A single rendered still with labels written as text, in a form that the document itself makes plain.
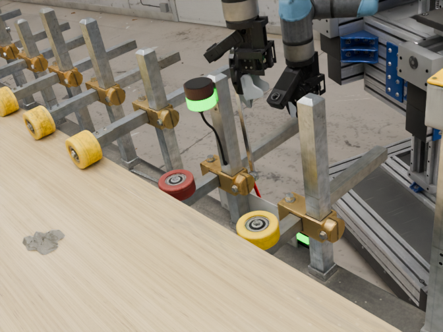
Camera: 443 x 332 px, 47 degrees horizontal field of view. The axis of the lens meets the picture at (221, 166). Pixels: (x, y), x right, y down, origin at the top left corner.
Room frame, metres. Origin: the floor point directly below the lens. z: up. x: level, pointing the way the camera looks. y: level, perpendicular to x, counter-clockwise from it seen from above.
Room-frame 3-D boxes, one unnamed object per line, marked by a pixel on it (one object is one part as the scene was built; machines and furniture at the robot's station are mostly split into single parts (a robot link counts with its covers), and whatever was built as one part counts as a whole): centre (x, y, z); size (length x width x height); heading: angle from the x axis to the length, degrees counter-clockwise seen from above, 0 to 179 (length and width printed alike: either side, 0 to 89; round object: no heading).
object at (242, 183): (1.00, -0.01, 0.85); 0.14 x 0.06 x 0.05; 37
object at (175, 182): (0.94, 0.10, 0.85); 0.08 x 0.08 x 0.11
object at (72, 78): (1.60, 0.44, 0.95); 0.14 x 0.06 x 0.05; 37
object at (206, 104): (0.95, 0.02, 1.08); 0.06 x 0.06 x 0.02
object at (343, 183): (0.86, -0.20, 0.84); 0.44 x 0.03 x 0.04; 127
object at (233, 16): (1.06, -0.10, 1.21); 0.08 x 0.08 x 0.05
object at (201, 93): (0.95, 0.02, 1.10); 0.06 x 0.06 x 0.02
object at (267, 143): (1.05, -0.05, 0.84); 0.43 x 0.03 x 0.04; 127
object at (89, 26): (1.38, 0.28, 0.93); 0.04 x 0.04 x 0.48; 37
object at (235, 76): (1.05, -0.08, 1.07); 0.05 x 0.02 x 0.09; 147
